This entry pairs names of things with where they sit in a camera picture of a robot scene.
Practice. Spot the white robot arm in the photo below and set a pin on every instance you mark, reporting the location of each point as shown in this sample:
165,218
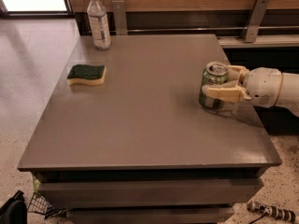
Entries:
288,95

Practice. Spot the right metal wall bracket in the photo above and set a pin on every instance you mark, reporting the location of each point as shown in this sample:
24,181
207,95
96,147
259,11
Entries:
250,31

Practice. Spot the horizontal metal rail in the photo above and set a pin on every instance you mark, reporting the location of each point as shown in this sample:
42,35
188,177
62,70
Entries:
218,31

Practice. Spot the black bag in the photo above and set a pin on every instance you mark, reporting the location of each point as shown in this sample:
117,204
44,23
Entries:
14,210

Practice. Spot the left metal wall bracket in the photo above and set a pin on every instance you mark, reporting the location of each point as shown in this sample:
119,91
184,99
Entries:
119,13

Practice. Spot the lower grey drawer front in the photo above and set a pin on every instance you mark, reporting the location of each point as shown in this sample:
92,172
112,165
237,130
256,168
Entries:
152,216

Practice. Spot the clear plastic water bottle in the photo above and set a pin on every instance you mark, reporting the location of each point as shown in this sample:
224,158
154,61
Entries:
97,16

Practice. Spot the black wire basket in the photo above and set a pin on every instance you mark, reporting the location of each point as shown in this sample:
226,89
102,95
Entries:
39,205

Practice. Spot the grey drawer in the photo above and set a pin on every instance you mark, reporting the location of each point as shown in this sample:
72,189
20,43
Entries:
152,216
150,193

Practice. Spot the green and yellow sponge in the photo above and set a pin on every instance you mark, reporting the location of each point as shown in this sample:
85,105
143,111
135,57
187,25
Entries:
87,75

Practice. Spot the black and white power strip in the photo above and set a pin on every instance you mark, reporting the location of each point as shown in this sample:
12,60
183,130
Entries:
272,211

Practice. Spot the grey drawer cabinet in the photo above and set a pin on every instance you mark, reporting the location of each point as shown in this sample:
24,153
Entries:
144,123

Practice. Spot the upper grey drawer front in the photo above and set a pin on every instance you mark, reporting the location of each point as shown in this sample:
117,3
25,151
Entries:
150,193

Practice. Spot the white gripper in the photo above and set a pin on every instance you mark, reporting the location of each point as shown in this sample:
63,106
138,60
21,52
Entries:
263,85

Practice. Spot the metal wall bracket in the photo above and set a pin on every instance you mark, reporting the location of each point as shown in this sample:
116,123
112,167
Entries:
250,31
119,13

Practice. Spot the green soda can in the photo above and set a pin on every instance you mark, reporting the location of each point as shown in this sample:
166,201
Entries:
215,73

